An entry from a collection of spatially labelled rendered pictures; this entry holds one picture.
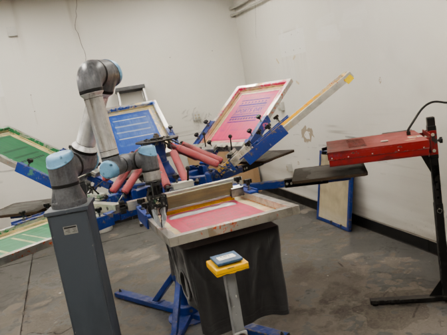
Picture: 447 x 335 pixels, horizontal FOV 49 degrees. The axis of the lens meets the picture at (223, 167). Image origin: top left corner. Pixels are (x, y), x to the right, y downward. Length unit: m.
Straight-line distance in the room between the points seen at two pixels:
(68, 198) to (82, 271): 0.32
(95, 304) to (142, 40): 4.91
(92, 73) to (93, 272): 0.84
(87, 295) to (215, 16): 5.33
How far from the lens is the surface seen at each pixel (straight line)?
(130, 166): 2.13
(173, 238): 1.98
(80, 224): 2.17
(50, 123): 6.60
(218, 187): 2.62
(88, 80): 2.04
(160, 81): 6.74
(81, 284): 2.25
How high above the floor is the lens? 1.61
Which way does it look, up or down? 10 degrees down
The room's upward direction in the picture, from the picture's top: 9 degrees counter-clockwise
